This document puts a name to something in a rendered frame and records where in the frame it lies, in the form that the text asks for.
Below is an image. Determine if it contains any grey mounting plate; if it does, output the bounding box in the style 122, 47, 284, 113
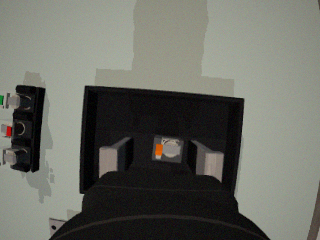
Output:
49, 218, 67, 237

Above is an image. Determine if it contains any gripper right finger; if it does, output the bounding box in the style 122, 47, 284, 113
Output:
187, 140, 224, 183

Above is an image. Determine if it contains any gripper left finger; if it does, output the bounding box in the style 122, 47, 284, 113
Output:
99, 137, 134, 178

